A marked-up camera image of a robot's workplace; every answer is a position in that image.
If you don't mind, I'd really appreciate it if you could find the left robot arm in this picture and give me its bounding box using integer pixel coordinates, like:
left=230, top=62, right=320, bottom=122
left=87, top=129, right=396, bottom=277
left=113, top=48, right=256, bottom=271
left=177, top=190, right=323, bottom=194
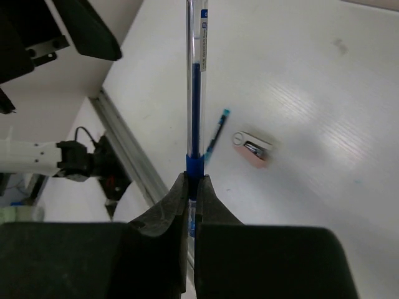
left=1, top=1, right=122, bottom=181

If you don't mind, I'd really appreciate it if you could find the blue gel pen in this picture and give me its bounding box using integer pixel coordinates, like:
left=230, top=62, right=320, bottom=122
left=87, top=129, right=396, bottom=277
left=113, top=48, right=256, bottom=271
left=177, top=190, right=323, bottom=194
left=204, top=109, right=230, bottom=164
left=186, top=1, right=208, bottom=266

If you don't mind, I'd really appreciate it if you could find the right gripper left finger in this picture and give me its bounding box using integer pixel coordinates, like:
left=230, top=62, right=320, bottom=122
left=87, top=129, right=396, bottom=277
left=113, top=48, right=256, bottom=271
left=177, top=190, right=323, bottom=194
left=1, top=173, right=188, bottom=298

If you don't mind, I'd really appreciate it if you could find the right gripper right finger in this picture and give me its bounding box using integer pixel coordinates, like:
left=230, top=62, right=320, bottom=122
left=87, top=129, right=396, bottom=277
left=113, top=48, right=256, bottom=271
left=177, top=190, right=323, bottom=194
left=195, top=176, right=358, bottom=298

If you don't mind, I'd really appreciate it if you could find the aluminium frame rail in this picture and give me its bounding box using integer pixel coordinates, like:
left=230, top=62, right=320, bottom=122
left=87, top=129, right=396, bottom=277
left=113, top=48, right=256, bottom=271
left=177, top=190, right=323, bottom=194
left=89, top=90, right=169, bottom=207

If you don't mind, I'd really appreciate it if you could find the pink eraser with sharpener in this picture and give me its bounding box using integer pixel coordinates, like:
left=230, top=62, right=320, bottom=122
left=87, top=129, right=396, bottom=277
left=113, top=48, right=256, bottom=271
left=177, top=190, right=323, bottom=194
left=232, top=131, right=274, bottom=169

